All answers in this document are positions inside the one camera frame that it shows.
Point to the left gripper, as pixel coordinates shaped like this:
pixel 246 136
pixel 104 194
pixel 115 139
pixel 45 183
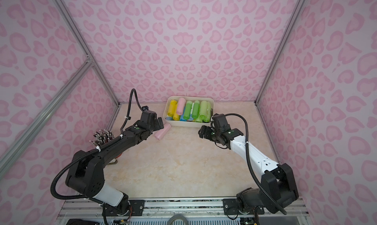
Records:
pixel 159 124

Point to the pink trash bag roll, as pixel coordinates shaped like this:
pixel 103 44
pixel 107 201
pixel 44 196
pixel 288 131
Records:
pixel 162 132
pixel 181 106

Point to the light green roll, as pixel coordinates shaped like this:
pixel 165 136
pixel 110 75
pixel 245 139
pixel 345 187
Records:
pixel 203 110
pixel 208 113
pixel 198 120

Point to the bundle of pens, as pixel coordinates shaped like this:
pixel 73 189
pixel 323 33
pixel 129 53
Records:
pixel 102 137

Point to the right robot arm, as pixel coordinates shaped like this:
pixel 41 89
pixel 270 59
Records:
pixel 276 186

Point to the yellow trash bag roll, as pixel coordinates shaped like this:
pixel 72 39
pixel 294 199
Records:
pixel 172 108
pixel 176 116

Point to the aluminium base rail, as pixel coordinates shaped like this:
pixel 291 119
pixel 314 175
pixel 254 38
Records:
pixel 181 211

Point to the light green roll front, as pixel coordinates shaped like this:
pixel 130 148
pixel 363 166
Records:
pixel 198 120

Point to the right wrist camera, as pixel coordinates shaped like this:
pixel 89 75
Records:
pixel 220 123

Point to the green trash bag roll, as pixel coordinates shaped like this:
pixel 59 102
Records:
pixel 187 110
pixel 195 110

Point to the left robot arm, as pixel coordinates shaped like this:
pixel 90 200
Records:
pixel 86 175

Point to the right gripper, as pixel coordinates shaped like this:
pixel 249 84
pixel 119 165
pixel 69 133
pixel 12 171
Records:
pixel 206 133

